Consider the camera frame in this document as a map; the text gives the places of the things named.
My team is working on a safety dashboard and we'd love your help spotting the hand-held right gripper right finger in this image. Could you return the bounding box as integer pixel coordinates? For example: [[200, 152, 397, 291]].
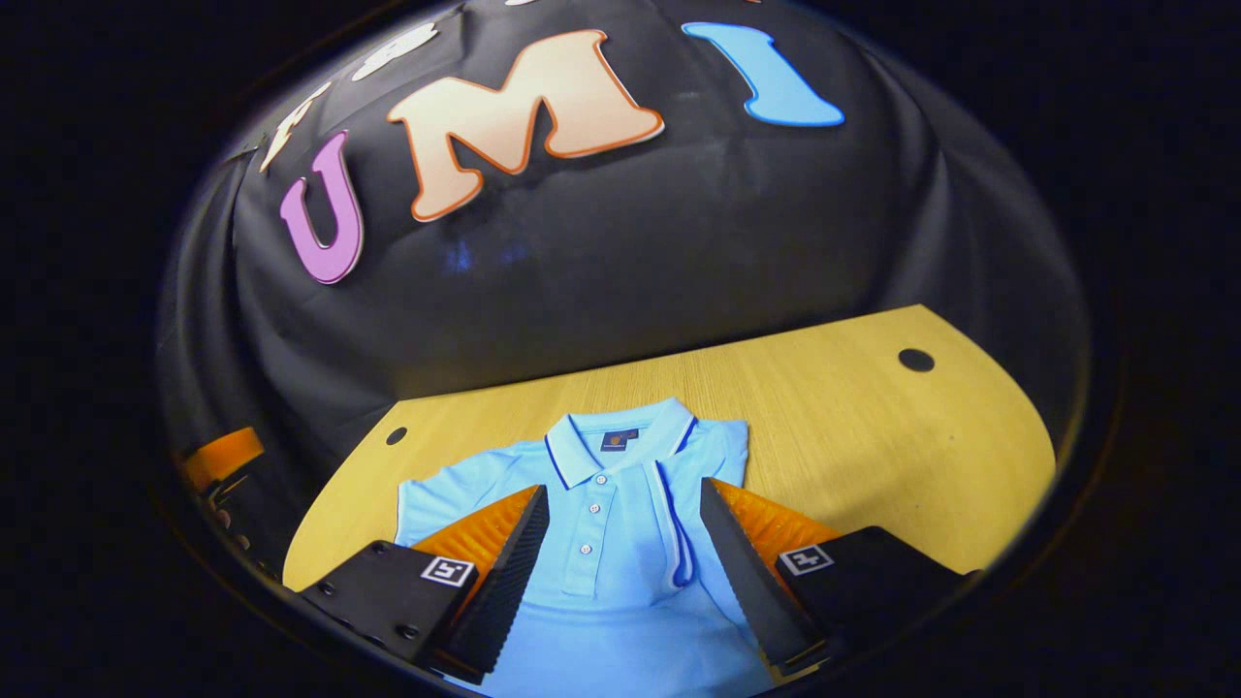
[[700, 477, 980, 680]]

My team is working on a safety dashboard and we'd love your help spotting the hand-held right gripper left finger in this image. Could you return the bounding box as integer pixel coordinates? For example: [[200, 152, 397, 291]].
[[299, 484, 551, 684]]

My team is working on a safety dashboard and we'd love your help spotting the light blue T-shirt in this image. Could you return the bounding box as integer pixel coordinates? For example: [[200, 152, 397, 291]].
[[395, 396, 777, 698]]

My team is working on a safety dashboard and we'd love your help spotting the black backdrop cloth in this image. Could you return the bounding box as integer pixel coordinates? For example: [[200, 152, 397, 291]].
[[155, 0, 1092, 583]]

